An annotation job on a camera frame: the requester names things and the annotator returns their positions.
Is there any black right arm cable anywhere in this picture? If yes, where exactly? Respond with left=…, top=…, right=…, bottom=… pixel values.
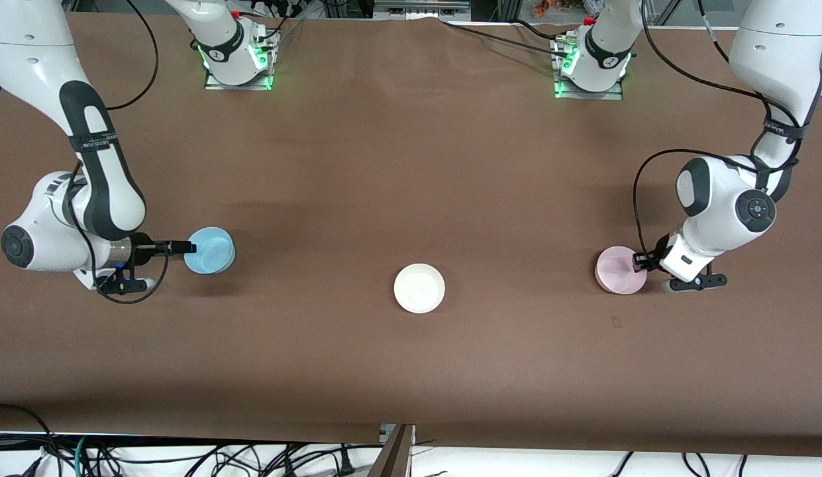
left=66, top=0, right=170, bottom=305

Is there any black base cable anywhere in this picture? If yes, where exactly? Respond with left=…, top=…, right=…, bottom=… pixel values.
left=238, top=0, right=302, bottom=50
left=440, top=19, right=577, bottom=57

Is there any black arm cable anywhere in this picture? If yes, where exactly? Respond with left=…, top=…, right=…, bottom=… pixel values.
left=633, top=0, right=809, bottom=266
left=66, top=0, right=170, bottom=305

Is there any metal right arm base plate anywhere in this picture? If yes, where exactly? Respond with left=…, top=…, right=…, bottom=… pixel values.
left=204, top=30, right=274, bottom=91

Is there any black right base cable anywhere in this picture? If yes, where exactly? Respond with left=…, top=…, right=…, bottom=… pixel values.
left=238, top=0, right=302, bottom=50

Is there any blue bowl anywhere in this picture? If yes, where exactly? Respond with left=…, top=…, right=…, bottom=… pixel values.
left=183, top=227, right=236, bottom=275

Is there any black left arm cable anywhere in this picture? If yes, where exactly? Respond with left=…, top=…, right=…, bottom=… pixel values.
left=633, top=0, right=809, bottom=266

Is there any black left base cable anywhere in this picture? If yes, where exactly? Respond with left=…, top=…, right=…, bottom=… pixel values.
left=440, top=19, right=577, bottom=57

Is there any white bowl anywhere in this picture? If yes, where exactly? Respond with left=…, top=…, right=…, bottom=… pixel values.
left=393, top=263, right=446, bottom=314

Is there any pink bowl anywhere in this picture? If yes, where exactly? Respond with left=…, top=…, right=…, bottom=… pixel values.
left=595, top=246, right=648, bottom=296

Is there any brown table cover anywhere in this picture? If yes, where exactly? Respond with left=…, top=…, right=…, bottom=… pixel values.
left=0, top=12, right=822, bottom=458

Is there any aluminium table frame post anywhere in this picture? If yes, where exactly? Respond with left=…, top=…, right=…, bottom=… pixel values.
left=368, top=424, right=417, bottom=477

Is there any black looped floor cable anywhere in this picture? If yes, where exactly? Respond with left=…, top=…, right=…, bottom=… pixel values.
left=0, top=403, right=57, bottom=477

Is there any grey metal control box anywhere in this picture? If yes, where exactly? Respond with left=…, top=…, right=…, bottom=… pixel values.
left=374, top=0, right=471, bottom=21

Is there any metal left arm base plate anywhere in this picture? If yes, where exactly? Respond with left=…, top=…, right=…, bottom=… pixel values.
left=553, top=36, right=625, bottom=101

